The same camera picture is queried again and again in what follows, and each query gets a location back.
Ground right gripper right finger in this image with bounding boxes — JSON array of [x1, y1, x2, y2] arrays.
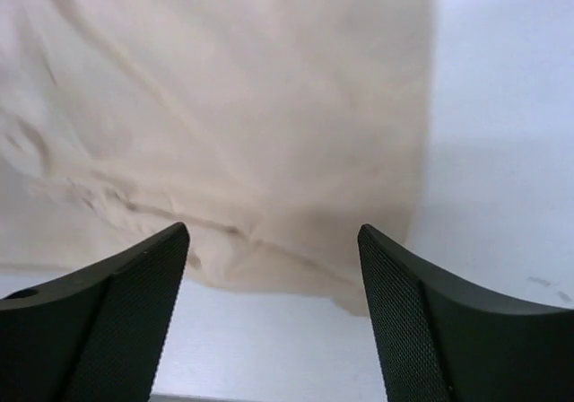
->
[[357, 225, 573, 402]]

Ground beige trousers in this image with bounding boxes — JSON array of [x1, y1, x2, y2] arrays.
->
[[1, 0, 435, 316]]

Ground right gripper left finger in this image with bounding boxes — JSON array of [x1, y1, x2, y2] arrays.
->
[[1, 223, 189, 402]]

